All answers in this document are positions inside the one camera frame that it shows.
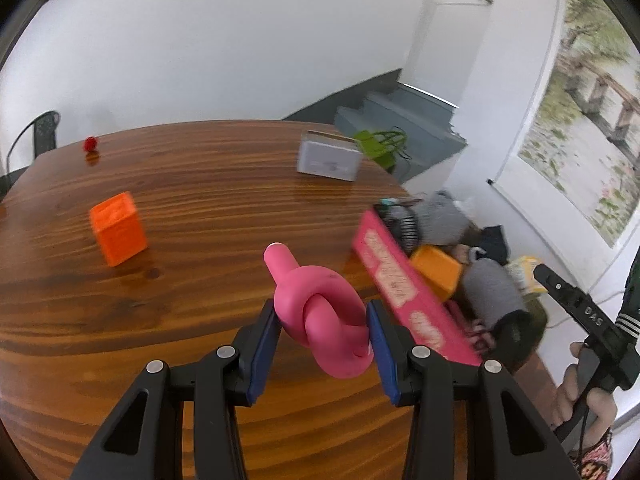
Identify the floral patterned clothing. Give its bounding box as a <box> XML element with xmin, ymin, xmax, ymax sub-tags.
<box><xmin>575</xmin><ymin>425</ymin><xmax>617</xmax><ymax>480</ymax></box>

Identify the green bag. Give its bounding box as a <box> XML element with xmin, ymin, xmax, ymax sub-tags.
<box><xmin>354</xmin><ymin>129</ymin><xmax>408</xmax><ymax>170</ymax></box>

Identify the white tissue box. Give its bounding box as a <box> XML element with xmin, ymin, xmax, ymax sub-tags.
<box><xmin>296</xmin><ymin>130</ymin><xmax>364</xmax><ymax>182</ymax></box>

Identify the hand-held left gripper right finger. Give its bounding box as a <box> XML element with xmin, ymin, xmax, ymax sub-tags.
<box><xmin>366</xmin><ymin>300</ymin><xmax>581</xmax><ymax>480</ymax></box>

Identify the wall scroll painting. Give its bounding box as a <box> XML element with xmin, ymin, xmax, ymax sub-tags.
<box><xmin>487</xmin><ymin>0</ymin><xmax>640</xmax><ymax>248</ymax></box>

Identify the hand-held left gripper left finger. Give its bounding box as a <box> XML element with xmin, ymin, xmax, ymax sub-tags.
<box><xmin>75</xmin><ymin>299</ymin><xmax>281</xmax><ymax>480</ymax></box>

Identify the wooden desktop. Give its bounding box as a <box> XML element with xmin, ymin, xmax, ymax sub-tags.
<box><xmin>0</xmin><ymin>119</ymin><xmax>558</xmax><ymax>480</ymax></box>

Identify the black metal chair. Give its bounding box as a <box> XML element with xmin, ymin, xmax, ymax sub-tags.
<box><xmin>5</xmin><ymin>110</ymin><xmax>62</xmax><ymax>176</ymax></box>

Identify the pink tin box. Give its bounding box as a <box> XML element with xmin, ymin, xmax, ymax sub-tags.
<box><xmin>351</xmin><ymin>209</ymin><xmax>551</xmax><ymax>367</ymax></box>

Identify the small orange cube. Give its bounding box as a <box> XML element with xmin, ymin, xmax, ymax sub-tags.
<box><xmin>89</xmin><ymin>191</ymin><xmax>149</xmax><ymax>267</ymax></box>

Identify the pink knotted tube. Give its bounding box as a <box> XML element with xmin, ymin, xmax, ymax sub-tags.
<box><xmin>263</xmin><ymin>242</ymin><xmax>376</xmax><ymax>378</ymax></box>

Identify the grey staircase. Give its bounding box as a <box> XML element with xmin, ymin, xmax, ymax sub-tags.
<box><xmin>282</xmin><ymin>67</ymin><xmax>468</xmax><ymax>181</ymax></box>

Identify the grey and black sock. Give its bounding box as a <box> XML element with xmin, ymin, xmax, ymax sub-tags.
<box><xmin>462</xmin><ymin>257</ymin><xmax>533</xmax><ymax>366</ymax></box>

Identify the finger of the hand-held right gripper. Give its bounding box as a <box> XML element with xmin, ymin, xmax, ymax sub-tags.
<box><xmin>533</xmin><ymin>263</ymin><xmax>568</xmax><ymax>306</ymax></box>

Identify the person's right hand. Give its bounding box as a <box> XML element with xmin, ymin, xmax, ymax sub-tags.
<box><xmin>552</xmin><ymin>342</ymin><xmax>620</xmax><ymax>427</ymax></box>

